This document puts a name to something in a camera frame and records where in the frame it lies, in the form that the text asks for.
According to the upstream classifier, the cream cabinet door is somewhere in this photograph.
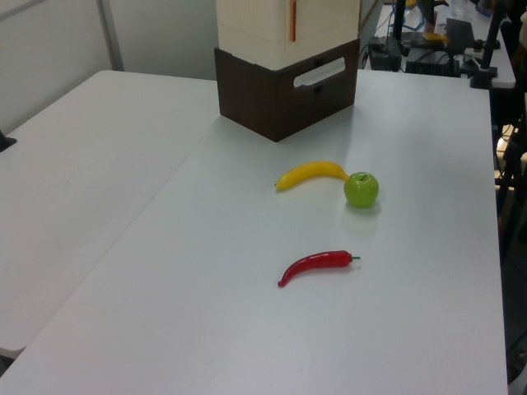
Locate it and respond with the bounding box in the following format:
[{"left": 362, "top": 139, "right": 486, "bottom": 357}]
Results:
[{"left": 285, "top": 0, "right": 362, "bottom": 55}]

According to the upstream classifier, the cream plastic cabinet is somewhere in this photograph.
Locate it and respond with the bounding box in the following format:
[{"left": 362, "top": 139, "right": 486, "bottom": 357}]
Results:
[{"left": 215, "top": 0, "right": 362, "bottom": 70}]

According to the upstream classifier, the yellow banana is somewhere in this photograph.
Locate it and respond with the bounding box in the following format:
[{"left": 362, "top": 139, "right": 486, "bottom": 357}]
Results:
[{"left": 274, "top": 160, "right": 352, "bottom": 192}]

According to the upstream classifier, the red chili pepper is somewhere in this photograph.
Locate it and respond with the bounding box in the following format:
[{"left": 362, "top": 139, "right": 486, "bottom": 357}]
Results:
[{"left": 277, "top": 249, "right": 362, "bottom": 289}]

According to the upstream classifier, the dark brown drawer base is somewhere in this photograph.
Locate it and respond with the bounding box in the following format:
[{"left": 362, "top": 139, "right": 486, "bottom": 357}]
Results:
[{"left": 213, "top": 38, "right": 361, "bottom": 143}]

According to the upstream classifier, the green apple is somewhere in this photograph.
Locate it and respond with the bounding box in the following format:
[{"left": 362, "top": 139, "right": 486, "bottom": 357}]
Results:
[{"left": 343, "top": 171, "right": 380, "bottom": 209}]

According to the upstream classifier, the black electronics box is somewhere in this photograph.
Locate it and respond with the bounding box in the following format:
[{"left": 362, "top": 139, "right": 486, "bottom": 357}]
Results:
[{"left": 367, "top": 35, "right": 403, "bottom": 72}]

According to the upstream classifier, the black flat device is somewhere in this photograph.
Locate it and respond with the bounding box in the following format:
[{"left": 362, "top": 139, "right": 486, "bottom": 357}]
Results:
[{"left": 404, "top": 48, "right": 461, "bottom": 78}]

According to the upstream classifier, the black pole stand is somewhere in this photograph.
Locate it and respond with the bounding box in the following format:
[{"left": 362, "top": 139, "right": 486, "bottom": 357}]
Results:
[{"left": 389, "top": 0, "right": 408, "bottom": 42}]

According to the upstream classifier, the black tripod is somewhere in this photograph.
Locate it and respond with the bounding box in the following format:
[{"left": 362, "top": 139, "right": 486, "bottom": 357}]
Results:
[{"left": 492, "top": 92, "right": 527, "bottom": 383}]

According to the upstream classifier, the black clamp with pole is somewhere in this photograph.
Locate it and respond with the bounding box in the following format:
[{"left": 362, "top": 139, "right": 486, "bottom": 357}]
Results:
[{"left": 469, "top": 0, "right": 506, "bottom": 90}]

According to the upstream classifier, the black table clamp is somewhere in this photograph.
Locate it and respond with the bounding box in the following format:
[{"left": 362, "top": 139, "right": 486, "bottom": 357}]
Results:
[{"left": 0, "top": 128, "right": 19, "bottom": 154}]

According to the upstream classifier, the white drawer handle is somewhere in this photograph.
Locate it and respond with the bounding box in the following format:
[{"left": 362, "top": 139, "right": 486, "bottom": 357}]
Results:
[{"left": 292, "top": 57, "right": 347, "bottom": 89}]

